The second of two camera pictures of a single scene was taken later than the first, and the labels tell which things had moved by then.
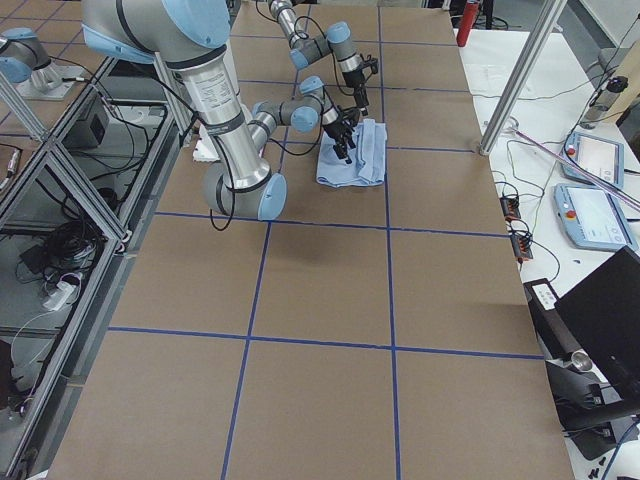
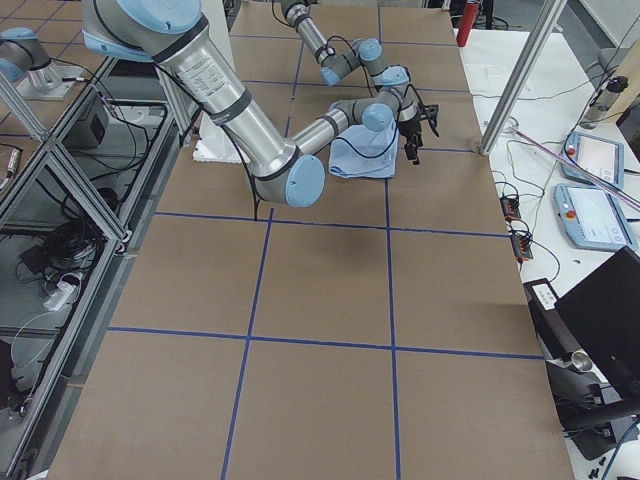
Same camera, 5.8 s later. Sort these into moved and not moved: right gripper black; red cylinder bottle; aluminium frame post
Moved: right gripper black
Not moved: red cylinder bottle; aluminium frame post
